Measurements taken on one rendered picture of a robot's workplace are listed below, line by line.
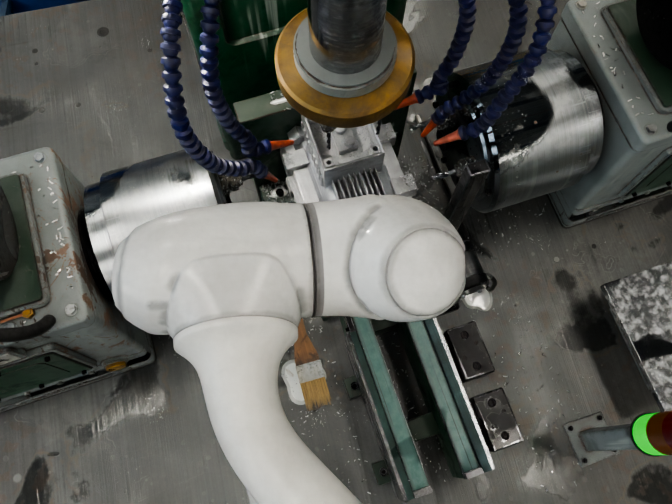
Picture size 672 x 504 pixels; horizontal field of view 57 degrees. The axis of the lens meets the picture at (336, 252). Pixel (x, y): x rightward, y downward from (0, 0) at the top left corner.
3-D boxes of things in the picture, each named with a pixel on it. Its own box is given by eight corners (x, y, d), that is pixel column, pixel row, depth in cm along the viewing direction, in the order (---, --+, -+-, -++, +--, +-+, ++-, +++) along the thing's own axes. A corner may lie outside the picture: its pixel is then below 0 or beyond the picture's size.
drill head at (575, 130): (386, 134, 123) (400, 56, 99) (574, 78, 127) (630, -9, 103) (432, 247, 115) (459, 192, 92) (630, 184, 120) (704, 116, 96)
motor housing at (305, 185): (283, 175, 119) (274, 125, 101) (376, 148, 121) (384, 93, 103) (315, 270, 113) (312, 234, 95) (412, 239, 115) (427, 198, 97)
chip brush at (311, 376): (280, 310, 123) (280, 309, 122) (305, 303, 123) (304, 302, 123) (307, 412, 117) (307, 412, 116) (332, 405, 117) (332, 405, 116)
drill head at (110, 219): (52, 233, 115) (-20, 174, 92) (241, 177, 119) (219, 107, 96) (78, 361, 108) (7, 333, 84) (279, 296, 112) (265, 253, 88)
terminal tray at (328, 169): (300, 129, 105) (298, 106, 98) (359, 112, 106) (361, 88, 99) (322, 191, 101) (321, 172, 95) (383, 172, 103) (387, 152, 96)
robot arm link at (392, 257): (427, 185, 62) (297, 193, 60) (491, 199, 47) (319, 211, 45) (429, 290, 64) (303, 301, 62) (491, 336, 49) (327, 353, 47)
